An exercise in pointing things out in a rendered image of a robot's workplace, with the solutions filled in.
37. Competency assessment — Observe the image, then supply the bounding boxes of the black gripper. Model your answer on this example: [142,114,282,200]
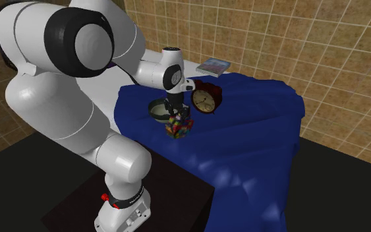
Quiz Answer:
[163,92,191,119]

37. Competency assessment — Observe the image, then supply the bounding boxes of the multicoloured puzzle cube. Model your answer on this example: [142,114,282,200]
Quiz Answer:
[165,115,194,140]

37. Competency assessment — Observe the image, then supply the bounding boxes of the dark bowl with pale inside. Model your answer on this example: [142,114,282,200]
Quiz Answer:
[148,98,175,124]

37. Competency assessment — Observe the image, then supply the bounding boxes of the dark red alarm clock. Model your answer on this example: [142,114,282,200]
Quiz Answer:
[190,79,223,115]

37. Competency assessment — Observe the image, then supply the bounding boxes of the grey book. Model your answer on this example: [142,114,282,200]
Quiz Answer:
[195,57,231,78]

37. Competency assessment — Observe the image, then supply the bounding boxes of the bed with blue blanket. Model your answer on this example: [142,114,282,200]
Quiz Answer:
[76,49,306,232]

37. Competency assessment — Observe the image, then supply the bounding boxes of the dark robot stand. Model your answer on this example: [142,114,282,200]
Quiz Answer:
[40,150,216,232]

